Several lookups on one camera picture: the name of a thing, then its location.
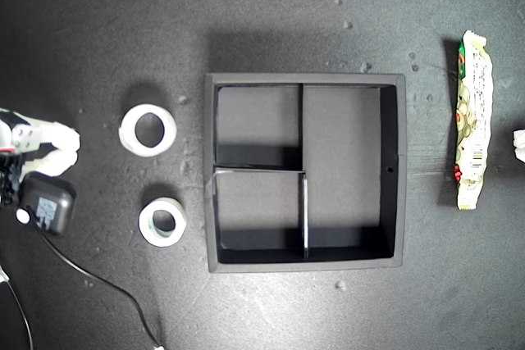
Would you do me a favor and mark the snack bar green printed wrapper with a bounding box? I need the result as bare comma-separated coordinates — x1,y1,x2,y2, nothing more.
452,30,494,211

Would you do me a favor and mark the large white tape roll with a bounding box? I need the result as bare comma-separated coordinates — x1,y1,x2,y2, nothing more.
118,103,178,158

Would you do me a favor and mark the small white tape roll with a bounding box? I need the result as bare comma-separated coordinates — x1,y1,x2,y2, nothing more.
138,197,188,249

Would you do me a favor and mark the black tray with wells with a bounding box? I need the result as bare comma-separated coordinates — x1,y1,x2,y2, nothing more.
203,72,408,274

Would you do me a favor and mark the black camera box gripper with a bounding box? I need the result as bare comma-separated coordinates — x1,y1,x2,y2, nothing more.
15,172,78,237

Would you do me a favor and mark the black camera cable white plug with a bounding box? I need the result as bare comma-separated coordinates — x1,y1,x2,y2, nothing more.
25,214,166,350

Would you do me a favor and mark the thin black cable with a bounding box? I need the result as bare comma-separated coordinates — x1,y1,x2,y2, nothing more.
0,263,34,350

